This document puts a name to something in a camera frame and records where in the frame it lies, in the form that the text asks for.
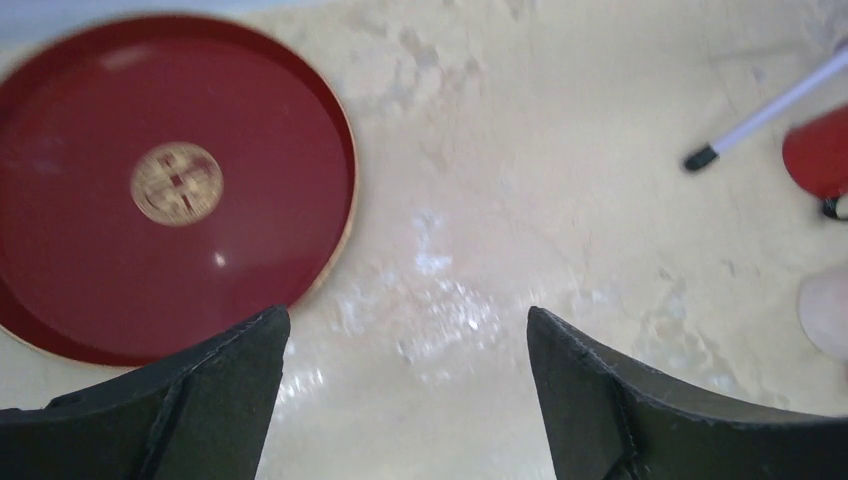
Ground beige mug lying sideways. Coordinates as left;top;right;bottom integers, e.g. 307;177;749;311
798;265;847;363

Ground white tripod stand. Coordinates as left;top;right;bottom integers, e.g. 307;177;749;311
682;38;847;172

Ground glossy red mug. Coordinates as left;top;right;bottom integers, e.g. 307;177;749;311
782;104;847;222

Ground round red lacquer tray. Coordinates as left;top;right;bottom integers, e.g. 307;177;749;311
1;12;358;366

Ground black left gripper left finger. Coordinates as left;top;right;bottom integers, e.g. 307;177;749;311
1;306;291;479

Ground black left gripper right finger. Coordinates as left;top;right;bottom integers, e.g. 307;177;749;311
527;307;847;479

